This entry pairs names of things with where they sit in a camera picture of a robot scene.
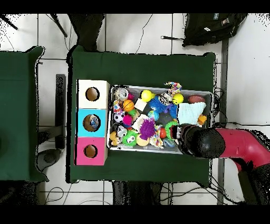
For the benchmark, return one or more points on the colourful polka dot cloth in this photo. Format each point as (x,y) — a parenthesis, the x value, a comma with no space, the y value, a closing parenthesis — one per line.
(157,141)

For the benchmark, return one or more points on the mint green knitted cloth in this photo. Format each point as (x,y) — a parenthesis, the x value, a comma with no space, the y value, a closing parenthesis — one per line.
(190,113)

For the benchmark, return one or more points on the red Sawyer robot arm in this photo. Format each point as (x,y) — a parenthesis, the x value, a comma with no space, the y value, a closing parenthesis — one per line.
(236,143)

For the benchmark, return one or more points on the wooden box with three holes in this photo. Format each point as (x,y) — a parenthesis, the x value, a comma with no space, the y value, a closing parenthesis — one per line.
(102,127)

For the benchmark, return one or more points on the clear mesh bin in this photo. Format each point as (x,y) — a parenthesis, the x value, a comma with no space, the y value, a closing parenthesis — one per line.
(122,148)

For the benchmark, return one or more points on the small orange basketball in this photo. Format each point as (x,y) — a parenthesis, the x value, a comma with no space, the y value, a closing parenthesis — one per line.
(128,105)

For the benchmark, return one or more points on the purple spiky ball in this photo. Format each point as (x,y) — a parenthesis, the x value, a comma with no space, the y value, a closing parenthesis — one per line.
(147,128)

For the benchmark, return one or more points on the dark green table cloth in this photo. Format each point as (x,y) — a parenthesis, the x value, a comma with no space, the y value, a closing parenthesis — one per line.
(21,105)
(139,67)

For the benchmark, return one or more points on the small brown football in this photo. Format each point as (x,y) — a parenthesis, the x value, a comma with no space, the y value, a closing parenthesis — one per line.
(196,98)

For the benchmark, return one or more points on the orange plastic building block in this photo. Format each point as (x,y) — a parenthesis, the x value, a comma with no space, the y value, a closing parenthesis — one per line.
(202,119)

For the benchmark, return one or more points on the black backpack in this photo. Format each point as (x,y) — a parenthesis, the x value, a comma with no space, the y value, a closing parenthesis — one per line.
(211,29)

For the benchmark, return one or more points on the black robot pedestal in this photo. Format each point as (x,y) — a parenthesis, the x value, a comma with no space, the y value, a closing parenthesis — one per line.
(139,194)

